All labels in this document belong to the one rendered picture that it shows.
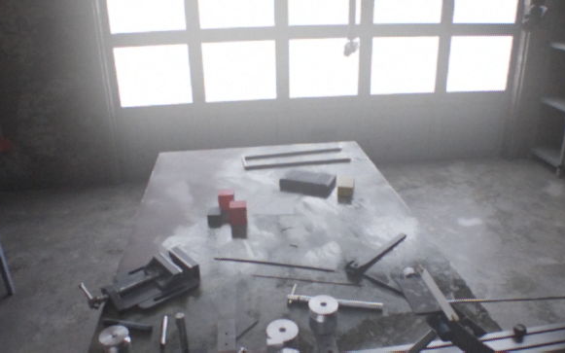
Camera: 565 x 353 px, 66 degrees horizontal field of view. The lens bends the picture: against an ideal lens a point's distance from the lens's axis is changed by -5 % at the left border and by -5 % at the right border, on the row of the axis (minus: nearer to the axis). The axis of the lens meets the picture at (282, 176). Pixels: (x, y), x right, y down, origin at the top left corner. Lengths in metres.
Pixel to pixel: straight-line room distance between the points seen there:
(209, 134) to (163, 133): 0.36
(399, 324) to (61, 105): 3.24
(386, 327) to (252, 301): 0.27
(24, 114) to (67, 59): 0.56
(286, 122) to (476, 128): 1.69
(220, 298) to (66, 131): 2.99
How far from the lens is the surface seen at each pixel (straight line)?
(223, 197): 1.29
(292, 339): 0.76
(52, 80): 3.76
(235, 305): 0.96
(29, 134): 3.94
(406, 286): 0.75
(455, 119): 4.16
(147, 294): 1.01
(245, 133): 3.72
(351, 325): 0.91
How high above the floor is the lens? 1.48
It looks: 23 degrees down
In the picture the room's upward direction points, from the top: 1 degrees counter-clockwise
